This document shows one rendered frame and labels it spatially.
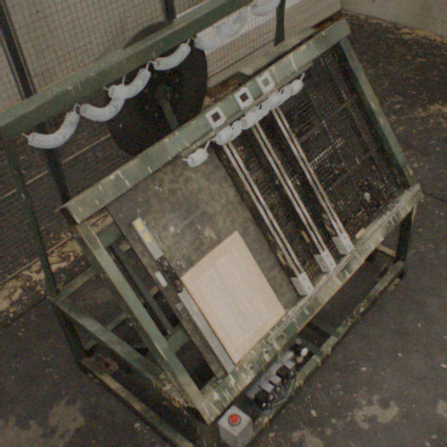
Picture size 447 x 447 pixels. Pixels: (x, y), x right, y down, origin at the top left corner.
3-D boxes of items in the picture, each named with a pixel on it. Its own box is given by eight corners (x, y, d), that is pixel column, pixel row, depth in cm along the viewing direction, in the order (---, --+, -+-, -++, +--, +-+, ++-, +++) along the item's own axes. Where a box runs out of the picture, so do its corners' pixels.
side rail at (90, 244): (186, 404, 311) (196, 408, 302) (66, 227, 283) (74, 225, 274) (194, 395, 314) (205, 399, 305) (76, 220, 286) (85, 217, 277)
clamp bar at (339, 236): (338, 256, 372) (367, 254, 352) (245, 85, 342) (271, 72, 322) (347, 246, 377) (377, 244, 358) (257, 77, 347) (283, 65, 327)
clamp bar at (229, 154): (298, 297, 351) (326, 298, 331) (195, 119, 321) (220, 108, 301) (308, 286, 356) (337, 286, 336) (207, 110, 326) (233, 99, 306)
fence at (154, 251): (224, 373, 318) (229, 374, 315) (128, 223, 294) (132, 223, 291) (230, 366, 321) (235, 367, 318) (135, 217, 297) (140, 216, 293)
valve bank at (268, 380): (263, 429, 326) (260, 405, 310) (243, 414, 334) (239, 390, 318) (317, 367, 352) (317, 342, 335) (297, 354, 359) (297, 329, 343)
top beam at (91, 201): (70, 226, 277) (78, 224, 269) (58, 208, 275) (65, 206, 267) (340, 37, 389) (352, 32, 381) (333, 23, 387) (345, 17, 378)
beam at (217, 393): (197, 422, 314) (209, 426, 305) (185, 404, 311) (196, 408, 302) (411, 197, 425) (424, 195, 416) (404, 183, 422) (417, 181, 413)
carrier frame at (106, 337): (220, 491, 361) (204, 420, 305) (79, 369, 435) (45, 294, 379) (407, 273, 472) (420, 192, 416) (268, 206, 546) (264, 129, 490)
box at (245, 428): (238, 454, 298) (236, 436, 286) (221, 439, 305) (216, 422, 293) (254, 436, 305) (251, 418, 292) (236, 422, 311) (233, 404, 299)
